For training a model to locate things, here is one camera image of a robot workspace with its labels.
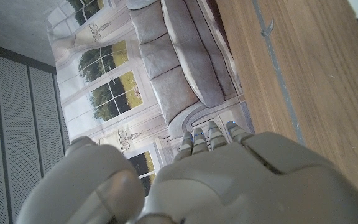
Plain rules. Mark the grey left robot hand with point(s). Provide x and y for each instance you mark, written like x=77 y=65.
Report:
x=244 y=186

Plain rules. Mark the printed living room backdrop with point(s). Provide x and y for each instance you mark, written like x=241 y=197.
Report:
x=166 y=77

